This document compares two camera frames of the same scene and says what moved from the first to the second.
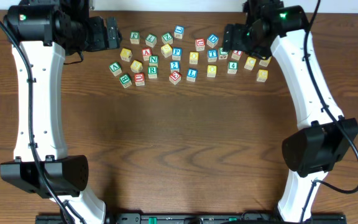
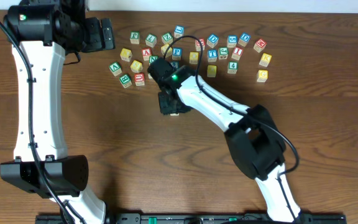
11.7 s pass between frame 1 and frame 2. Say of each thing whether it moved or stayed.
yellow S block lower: stayed
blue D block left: stayed
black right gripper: moved
